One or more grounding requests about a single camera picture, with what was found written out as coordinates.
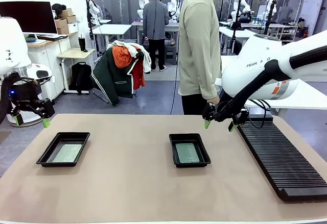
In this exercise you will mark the black slotted board rack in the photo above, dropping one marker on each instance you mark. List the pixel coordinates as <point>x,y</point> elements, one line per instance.
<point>281,157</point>

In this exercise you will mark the white Franka left robot arm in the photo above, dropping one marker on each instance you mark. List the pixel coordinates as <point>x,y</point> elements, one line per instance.
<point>12,45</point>

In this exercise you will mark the white storage box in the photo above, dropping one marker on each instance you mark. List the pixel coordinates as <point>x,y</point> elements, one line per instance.
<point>72,28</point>

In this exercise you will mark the grey door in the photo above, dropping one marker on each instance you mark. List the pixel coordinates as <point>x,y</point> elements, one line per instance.
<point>311,7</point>

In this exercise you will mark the person's right forearm beige sleeve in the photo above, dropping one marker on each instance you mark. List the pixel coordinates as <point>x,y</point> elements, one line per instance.
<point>210,86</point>

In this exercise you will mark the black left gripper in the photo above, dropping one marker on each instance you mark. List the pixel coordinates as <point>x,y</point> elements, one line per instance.
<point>25,94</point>

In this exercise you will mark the white lab table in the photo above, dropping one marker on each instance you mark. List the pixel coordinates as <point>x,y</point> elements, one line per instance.
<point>235,34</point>
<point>138,24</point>
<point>111,28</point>

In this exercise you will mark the green bowl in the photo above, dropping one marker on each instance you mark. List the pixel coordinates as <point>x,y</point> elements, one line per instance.
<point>30,39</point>

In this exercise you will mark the green printed circuit board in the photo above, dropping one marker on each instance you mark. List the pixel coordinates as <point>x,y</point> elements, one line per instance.
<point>67,153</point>
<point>187,153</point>

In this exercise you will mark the white shelf unit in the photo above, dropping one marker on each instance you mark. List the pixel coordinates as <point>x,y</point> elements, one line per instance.
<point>287,34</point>

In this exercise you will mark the black computer monitor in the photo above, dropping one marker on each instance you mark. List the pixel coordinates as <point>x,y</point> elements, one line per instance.
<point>25,14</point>

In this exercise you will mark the cream white garment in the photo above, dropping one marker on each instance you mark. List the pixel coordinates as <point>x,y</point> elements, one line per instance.
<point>143,55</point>

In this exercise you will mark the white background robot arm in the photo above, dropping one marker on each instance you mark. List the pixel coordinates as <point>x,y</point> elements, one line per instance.
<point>270,5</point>
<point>174,4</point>
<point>242,4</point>
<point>141,2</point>
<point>94,8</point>

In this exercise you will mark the person in grey jacket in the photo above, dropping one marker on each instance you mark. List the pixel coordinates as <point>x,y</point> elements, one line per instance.
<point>154,20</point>

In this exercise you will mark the black tripod stand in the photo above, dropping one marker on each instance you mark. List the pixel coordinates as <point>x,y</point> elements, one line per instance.
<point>270,17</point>
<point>236,20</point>

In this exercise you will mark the brown cardboard box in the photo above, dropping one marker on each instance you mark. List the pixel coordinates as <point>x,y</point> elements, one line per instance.
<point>71,19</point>
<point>60,23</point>
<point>62,30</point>
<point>67,12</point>

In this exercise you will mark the white cylindrical air purifier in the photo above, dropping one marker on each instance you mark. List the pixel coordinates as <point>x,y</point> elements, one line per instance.
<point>30,118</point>

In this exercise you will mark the red fire extinguisher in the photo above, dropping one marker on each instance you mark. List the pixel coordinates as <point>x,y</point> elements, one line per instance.
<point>305,32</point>

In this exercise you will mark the dark green jacket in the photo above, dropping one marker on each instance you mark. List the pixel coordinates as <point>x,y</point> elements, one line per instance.
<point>112,78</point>

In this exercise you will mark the person in beige shirt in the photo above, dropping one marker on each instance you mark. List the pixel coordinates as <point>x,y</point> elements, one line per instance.
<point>199,43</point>

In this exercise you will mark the orange garment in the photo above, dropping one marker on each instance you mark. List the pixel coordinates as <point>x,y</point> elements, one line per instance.
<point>122,56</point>

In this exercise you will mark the grey step stool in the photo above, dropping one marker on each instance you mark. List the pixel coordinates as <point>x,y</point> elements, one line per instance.
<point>170,55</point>

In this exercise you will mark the black keyboard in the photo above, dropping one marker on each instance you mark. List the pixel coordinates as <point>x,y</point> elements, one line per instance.
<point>51,37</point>

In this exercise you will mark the red garment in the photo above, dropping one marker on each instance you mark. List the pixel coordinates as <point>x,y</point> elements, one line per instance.
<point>138,74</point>

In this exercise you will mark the small white side table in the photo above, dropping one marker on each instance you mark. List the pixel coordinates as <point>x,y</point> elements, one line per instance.
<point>76,54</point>

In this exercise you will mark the black plastic ESD tray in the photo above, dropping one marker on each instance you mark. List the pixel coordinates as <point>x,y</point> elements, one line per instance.
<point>74,138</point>
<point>189,138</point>

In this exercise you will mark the person's right hand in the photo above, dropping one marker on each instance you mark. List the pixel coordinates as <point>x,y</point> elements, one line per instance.
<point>214,101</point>

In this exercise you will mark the black tumbler with straw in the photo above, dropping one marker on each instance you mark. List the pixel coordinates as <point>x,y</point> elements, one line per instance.
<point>82,44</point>

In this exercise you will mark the black backpack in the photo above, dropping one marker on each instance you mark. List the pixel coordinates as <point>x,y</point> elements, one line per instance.
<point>81,77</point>

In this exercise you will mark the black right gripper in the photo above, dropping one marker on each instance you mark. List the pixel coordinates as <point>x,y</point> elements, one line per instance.
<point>227,113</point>

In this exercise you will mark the white cabinet with wooden top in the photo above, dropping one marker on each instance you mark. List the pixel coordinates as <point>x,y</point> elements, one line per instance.
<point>55,63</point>

